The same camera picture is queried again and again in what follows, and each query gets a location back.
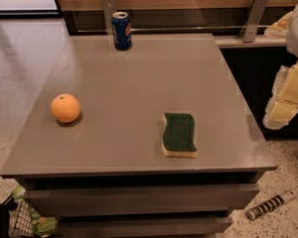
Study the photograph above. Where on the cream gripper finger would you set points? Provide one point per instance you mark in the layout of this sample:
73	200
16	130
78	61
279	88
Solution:
282	107
279	28

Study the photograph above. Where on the black white striped tool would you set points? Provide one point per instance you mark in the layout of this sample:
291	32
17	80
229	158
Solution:
271	204

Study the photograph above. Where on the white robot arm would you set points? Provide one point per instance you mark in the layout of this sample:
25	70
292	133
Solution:
292	35

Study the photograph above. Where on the grey drawer cabinet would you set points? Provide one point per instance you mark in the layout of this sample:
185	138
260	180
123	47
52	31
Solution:
105	175

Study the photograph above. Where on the orange fruit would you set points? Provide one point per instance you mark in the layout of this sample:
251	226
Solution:
65	108

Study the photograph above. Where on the metal rail bracket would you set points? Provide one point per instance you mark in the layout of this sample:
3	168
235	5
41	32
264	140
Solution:
108	7
249	30

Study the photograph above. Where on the green and yellow sponge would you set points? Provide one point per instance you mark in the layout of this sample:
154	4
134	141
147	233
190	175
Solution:
179	135

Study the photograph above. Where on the green chip bag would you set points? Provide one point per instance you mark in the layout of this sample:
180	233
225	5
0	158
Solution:
42	227

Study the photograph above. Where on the horizontal metal rail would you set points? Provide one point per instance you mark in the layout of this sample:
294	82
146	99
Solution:
216	30

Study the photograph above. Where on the black wire basket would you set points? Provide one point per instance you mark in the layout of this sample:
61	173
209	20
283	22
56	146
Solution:
13	227

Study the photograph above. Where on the blue pepsi can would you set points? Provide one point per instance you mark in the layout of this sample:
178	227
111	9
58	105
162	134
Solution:
121	29

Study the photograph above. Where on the left metal rail bracket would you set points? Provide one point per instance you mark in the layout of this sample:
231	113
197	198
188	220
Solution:
108	7

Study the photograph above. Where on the right metal rail bracket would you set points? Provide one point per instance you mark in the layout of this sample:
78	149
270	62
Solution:
249	30

